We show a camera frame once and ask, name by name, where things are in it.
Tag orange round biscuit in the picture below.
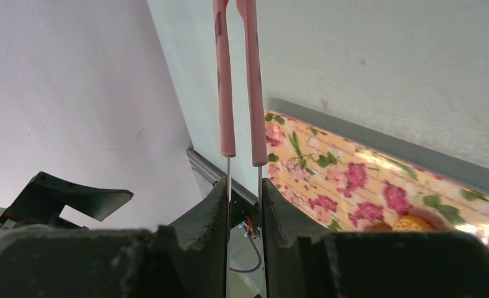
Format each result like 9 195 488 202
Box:
391 215 434 232

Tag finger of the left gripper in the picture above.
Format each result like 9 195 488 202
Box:
0 172 134 229

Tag floral serving tray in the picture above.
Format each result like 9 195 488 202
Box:
265 111 489 247

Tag pink handled tongs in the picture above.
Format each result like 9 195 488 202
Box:
212 0 270 298

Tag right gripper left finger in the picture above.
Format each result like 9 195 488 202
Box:
0 184 228 297

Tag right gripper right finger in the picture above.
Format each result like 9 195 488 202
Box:
261 179 489 297

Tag brown croissant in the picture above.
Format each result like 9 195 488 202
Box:
365 222 393 232

